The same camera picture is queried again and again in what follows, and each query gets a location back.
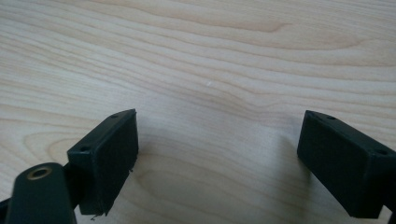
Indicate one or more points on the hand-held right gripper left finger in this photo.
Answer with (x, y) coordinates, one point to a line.
(104, 168)

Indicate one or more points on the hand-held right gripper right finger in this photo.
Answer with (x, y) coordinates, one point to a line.
(345, 168)

